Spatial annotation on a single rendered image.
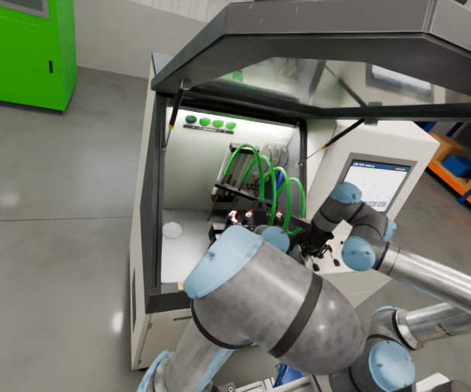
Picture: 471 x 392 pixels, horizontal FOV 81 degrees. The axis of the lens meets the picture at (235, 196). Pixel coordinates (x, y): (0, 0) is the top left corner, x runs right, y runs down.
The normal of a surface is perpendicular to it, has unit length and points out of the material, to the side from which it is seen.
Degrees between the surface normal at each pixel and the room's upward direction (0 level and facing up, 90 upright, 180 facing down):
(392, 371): 8
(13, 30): 90
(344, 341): 45
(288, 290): 19
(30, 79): 90
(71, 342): 0
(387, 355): 8
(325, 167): 76
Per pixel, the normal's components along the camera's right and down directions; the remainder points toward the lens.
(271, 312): -0.15, -0.11
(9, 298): 0.31, -0.71
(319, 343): 0.07, 0.04
